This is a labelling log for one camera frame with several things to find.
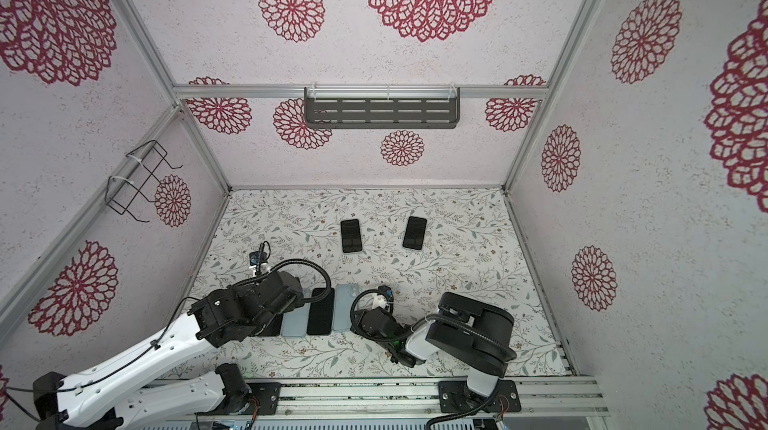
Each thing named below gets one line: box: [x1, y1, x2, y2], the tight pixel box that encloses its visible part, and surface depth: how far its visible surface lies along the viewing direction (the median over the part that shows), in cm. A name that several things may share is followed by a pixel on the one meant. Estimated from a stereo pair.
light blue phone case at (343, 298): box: [333, 284, 361, 332], surface depth 87 cm
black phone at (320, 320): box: [307, 288, 335, 336], surface depth 87 cm
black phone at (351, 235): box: [340, 219, 363, 253], surface depth 108 cm
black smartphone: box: [402, 216, 427, 250], surface depth 111 cm
